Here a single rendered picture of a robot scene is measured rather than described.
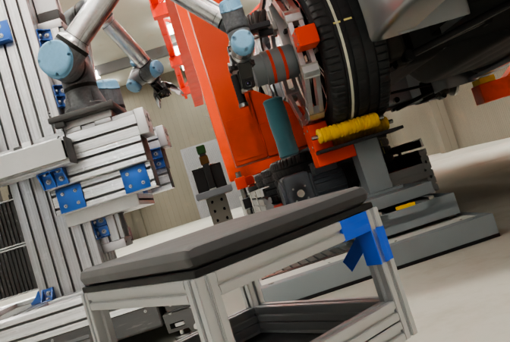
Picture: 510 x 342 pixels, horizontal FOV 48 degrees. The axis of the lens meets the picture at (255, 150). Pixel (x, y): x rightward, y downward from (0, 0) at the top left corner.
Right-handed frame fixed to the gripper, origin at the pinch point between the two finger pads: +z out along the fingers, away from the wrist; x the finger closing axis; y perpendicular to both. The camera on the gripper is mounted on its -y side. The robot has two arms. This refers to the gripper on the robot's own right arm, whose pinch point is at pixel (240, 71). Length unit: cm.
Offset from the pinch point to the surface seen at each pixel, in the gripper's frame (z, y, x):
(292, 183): 35, -46, -10
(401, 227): -12, -72, -36
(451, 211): -12, -72, -55
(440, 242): -27, -79, -43
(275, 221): -135, -50, 15
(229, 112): 56, -6, 6
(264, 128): 56, -18, -8
